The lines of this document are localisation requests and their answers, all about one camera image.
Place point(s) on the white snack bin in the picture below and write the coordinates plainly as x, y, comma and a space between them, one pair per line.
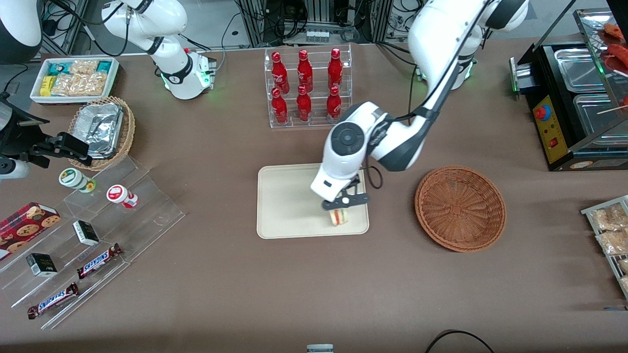
114, 78

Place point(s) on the stainless steel pan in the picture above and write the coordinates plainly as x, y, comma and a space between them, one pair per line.
579, 68
596, 122

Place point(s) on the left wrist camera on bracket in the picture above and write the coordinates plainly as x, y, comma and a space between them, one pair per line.
358, 200

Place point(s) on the teal snack packet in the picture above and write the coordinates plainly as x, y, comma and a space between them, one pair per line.
104, 65
59, 68

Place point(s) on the small grey device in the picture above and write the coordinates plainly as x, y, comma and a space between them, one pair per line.
320, 348

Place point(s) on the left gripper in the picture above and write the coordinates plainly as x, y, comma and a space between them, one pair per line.
356, 180

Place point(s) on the red sausage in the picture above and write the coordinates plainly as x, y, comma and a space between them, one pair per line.
619, 54
614, 30

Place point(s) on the small black box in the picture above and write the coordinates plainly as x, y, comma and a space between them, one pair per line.
86, 233
41, 264

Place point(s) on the yellow snack packet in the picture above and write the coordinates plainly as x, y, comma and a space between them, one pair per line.
46, 86

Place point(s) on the black food warmer appliance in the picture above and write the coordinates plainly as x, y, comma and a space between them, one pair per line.
562, 127

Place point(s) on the wooden skewer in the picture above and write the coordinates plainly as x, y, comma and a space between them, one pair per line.
613, 109

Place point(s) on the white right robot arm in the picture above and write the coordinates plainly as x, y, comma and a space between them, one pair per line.
171, 68

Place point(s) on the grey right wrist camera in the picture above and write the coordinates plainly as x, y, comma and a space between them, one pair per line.
13, 168

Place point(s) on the red cookie box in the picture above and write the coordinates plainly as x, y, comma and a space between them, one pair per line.
24, 225

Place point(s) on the aluminium frame rack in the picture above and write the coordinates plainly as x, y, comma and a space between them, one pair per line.
255, 22

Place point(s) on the clear rice cracker bag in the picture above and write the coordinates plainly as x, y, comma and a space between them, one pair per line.
97, 83
71, 85
83, 66

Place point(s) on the red cola bottle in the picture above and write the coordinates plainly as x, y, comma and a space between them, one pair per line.
303, 105
279, 73
304, 71
335, 68
333, 103
279, 108

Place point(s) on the cream rectangular tray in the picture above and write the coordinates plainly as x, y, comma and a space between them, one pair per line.
284, 206

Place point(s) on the red lid yogurt cup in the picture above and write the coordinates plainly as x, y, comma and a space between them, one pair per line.
119, 194

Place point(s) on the clear acrylic step display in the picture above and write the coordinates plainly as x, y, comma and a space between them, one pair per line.
147, 215

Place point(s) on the triangular sandwich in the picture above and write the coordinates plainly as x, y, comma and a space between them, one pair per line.
338, 218

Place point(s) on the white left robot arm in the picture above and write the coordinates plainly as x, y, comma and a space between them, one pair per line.
441, 39

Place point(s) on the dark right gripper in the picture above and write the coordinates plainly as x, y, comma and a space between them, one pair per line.
20, 138

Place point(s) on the green lid yogurt cup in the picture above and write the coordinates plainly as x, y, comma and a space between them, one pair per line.
74, 178

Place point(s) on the brown wicker basket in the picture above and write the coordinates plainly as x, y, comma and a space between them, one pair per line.
458, 208

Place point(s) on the light wicker basket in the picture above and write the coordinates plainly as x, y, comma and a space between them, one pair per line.
128, 132

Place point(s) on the clear acrylic bottle rack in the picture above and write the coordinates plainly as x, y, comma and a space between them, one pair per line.
319, 117

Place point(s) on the white power strip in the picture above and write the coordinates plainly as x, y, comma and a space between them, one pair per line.
317, 36

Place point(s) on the clear fried snack bag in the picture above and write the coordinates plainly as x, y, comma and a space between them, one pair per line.
608, 218
625, 284
624, 265
613, 241

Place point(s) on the aluminium foil container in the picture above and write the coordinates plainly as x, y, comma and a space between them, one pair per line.
105, 122

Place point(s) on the red emergency button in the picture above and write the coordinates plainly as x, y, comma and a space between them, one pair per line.
542, 113

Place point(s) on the Snickers chocolate bar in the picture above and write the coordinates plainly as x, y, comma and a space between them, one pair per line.
53, 301
98, 261

